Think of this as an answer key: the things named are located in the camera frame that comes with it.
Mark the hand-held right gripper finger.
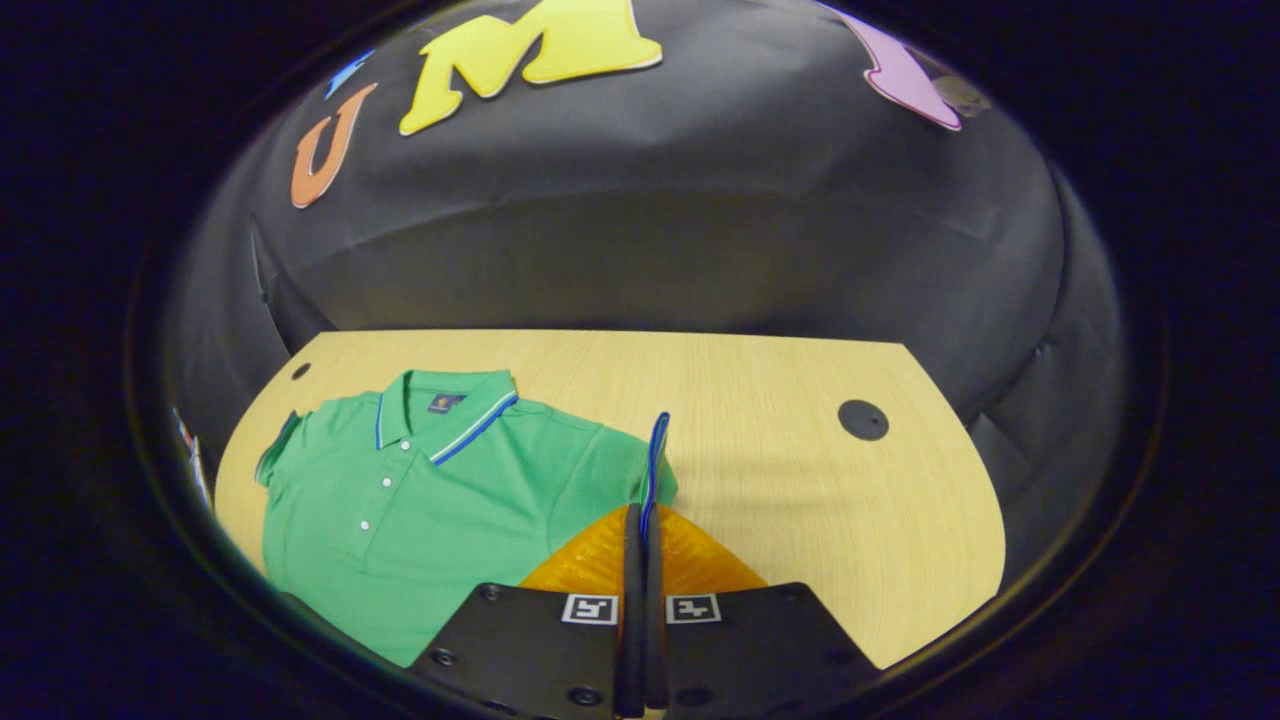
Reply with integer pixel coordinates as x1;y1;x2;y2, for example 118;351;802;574
643;505;882;720
410;505;647;720

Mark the green T-shirt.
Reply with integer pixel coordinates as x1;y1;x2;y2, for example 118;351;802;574
255;368;679;669

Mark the large black table grommet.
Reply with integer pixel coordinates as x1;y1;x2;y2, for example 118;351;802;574
838;399;890;442

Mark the black backdrop cloth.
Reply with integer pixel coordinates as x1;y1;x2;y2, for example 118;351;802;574
165;0;1126;591

